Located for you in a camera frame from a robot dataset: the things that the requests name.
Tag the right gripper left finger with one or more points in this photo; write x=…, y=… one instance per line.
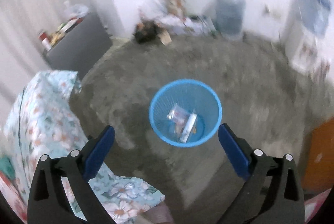
x=60, y=190

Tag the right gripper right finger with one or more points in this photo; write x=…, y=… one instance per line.
x=272, y=191

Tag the blue white medicine box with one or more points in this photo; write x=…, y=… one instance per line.
x=188, y=127

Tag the red white snack bag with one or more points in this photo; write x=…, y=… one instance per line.
x=17, y=207

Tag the blue mesh trash basket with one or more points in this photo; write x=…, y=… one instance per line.
x=193, y=96

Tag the orange cardboard box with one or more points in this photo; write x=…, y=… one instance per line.
x=319, y=170

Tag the floral blue bed quilt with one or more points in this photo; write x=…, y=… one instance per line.
x=41, y=122

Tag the white water dispenser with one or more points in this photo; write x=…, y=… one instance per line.
x=305, y=52

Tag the grey bedside cabinet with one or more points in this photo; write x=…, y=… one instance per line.
x=81, y=48

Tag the water jug on dispenser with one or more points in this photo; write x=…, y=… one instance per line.
x=314, y=15

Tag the large water jug on floor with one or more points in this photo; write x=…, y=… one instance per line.
x=229, y=17

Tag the clear plastic bag on cabinet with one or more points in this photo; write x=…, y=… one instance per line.
x=75, y=11

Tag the dark box on floor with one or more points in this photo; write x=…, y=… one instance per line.
x=146, y=31

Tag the white curtain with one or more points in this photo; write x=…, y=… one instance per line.
x=21, y=51

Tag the white plastic bag by wall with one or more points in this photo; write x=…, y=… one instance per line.
x=152, y=10

